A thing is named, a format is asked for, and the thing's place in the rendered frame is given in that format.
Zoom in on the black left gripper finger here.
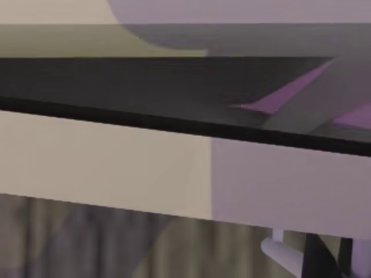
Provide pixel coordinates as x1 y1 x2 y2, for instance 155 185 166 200
300 232 353 278

